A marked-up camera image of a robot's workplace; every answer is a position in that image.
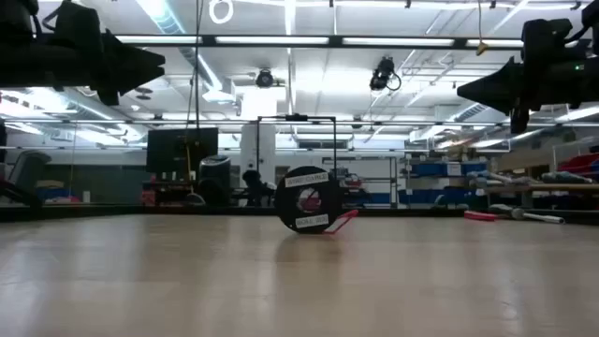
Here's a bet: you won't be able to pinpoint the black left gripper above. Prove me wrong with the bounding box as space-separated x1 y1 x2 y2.
69 30 166 107

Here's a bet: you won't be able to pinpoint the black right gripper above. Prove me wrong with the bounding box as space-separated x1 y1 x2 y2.
457 56 562 135

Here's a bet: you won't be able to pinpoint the black wire spool white labels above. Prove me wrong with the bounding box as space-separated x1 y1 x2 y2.
274 166 343 235

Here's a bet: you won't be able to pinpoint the yellow hanging plug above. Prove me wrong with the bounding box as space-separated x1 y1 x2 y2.
475 0 490 57

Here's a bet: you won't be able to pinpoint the black hanging pole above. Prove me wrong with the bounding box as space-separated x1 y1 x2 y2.
193 0 201 130

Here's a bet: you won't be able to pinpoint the black monitor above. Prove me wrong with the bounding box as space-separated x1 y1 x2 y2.
146 126 220 174

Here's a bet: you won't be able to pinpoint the shelf rack with blue bins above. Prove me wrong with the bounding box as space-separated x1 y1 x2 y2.
402 156 490 207

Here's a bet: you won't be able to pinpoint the wooden workbench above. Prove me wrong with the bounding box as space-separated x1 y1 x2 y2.
484 182 599 210

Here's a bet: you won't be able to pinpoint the red storage bin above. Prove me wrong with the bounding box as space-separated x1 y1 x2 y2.
559 153 599 175

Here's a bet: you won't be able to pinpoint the grey office chair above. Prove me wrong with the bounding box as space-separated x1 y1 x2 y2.
0 149 52 210

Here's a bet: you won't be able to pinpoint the person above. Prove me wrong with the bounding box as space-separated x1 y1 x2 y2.
241 168 278 207

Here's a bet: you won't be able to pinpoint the black overhead beam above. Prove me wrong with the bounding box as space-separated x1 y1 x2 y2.
114 33 525 51

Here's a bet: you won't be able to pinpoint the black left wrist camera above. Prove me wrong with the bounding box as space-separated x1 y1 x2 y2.
54 0 103 47

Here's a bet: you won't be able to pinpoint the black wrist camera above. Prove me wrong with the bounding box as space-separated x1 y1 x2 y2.
54 0 103 47
520 17 575 65

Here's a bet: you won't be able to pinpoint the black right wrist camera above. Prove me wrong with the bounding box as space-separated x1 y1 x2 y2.
520 17 575 65

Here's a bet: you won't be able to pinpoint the white ring light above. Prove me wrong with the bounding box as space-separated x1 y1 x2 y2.
208 0 235 25

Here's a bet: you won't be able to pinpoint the black ceiling camera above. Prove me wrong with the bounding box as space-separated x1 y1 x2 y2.
368 55 402 93
255 68 276 89

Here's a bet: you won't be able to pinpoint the grey-handled screwdriver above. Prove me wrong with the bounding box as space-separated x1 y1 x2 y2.
489 204 566 225

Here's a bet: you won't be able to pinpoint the black table frame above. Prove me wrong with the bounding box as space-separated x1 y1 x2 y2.
0 204 599 226

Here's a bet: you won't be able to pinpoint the black camera stand frame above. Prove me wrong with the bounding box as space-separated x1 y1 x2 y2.
256 113 338 207

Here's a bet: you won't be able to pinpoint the red cable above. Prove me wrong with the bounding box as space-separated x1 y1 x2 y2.
322 209 360 236

